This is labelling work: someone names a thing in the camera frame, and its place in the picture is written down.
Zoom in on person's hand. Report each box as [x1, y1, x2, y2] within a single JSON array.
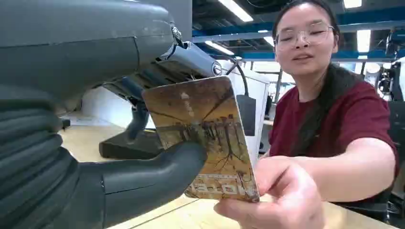
[[213, 156, 327, 229]]

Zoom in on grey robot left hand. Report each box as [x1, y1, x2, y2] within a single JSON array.
[[0, 0, 223, 229]]

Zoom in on brown picture card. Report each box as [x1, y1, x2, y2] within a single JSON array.
[[141, 75, 261, 204]]

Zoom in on black power adapter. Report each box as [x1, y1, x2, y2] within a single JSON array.
[[235, 94, 257, 137]]

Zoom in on person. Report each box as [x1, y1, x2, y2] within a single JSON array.
[[213, 0, 401, 229]]

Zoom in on white cabinet box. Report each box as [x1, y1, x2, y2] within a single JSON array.
[[217, 59, 271, 167]]

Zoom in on dark low box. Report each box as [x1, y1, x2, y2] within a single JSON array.
[[98, 129, 164, 161]]

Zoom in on clear-rimmed glasses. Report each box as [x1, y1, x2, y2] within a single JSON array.
[[274, 21, 335, 49]]

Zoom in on black cable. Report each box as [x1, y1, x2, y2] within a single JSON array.
[[225, 62, 251, 97]]

